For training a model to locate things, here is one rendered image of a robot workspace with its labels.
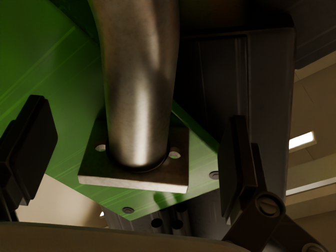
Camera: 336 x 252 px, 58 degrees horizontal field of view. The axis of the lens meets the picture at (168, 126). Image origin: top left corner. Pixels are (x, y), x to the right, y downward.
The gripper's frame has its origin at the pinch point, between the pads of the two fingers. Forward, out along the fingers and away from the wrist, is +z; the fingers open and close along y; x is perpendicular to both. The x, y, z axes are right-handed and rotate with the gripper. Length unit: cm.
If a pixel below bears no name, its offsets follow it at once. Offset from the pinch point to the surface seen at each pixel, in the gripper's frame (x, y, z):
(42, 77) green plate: 0.9, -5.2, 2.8
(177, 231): -11.4, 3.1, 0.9
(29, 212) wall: -533, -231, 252
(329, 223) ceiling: -342, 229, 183
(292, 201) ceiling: -349, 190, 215
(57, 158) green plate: -6.0, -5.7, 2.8
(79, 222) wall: -608, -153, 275
